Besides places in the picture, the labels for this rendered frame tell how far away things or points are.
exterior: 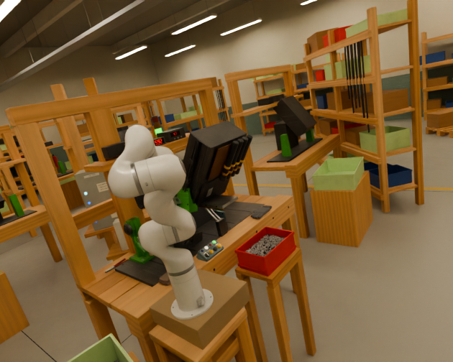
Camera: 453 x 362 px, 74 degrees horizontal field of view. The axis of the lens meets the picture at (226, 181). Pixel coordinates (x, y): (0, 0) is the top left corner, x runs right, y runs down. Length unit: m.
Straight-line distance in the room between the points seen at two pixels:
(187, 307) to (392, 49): 9.62
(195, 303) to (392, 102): 3.31
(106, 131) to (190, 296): 1.17
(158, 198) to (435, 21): 9.66
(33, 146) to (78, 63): 11.55
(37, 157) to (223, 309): 1.23
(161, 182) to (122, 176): 0.11
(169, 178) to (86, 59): 12.76
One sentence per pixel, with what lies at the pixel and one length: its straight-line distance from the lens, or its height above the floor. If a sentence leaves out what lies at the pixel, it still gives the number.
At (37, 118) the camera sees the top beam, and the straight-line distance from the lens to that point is 1.91.
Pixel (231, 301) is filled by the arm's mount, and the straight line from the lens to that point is 1.42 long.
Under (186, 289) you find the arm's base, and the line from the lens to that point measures 1.33.
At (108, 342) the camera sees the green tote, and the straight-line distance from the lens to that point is 1.47.
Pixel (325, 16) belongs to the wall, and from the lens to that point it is 10.86.
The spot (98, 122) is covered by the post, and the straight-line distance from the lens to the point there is 2.03.
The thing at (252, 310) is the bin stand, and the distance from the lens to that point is 2.00.
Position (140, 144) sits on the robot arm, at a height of 1.69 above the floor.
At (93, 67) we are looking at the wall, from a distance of 13.61.
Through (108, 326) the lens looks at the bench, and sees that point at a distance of 2.26.
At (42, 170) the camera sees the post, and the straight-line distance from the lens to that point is 1.89.
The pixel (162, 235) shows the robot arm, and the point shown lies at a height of 1.31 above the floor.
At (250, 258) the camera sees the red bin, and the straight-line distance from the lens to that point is 1.74.
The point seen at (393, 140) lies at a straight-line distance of 4.13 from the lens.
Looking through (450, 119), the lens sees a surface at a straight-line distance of 8.03.
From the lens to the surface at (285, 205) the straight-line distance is 2.40.
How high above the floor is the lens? 1.78
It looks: 16 degrees down
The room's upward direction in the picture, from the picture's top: 12 degrees counter-clockwise
